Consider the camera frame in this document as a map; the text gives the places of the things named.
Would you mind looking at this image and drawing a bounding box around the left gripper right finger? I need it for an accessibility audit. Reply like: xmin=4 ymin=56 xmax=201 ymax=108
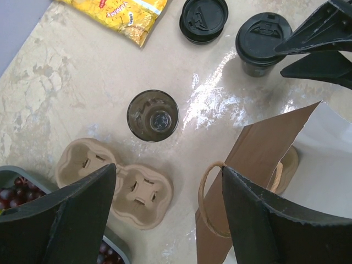
xmin=222 ymin=166 xmax=351 ymax=263

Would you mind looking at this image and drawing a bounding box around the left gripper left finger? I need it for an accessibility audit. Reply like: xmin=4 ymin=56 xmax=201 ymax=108
xmin=1 ymin=163 xmax=117 ymax=263

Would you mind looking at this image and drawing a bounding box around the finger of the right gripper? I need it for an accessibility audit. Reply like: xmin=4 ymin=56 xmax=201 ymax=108
xmin=280 ymin=51 xmax=351 ymax=89
xmin=274 ymin=0 xmax=351 ymax=55

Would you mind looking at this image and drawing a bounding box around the brown paper bag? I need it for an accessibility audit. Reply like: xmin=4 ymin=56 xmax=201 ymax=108
xmin=196 ymin=102 xmax=351 ymax=263

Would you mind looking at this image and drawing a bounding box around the black cup lid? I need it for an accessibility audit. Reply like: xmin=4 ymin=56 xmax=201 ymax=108
xmin=179 ymin=0 xmax=229 ymax=45
xmin=235 ymin=12 xmax=292 ymax=67

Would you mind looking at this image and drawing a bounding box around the dark coffee cup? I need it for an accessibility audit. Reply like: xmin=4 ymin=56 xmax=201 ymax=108
xmin=241 ymin=60 xmax=274 ymax=78
xmin=126 ymin=90 xmax=179 ymax=142

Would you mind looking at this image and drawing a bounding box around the cardboard cup carrier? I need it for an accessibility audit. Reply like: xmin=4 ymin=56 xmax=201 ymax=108
xmin=269 ymin=146 xmax=299 ymax=195
xmin=54 ymin=138 xmax=174 ymax=230

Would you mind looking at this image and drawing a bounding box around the purple grapes bunch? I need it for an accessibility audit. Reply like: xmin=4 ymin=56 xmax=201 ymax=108
xmin=1 ymin=177 xmax=124 ymax=263

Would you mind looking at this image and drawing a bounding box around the black fruit tray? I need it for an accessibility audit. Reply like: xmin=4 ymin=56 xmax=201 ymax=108
xmin=1 ymin=166 xmax=132 ymax=263

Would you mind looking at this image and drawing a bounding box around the yellow snack bag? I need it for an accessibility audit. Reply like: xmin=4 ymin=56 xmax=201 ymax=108
xmin=60 ymin=0 xmax=168 ymax=48

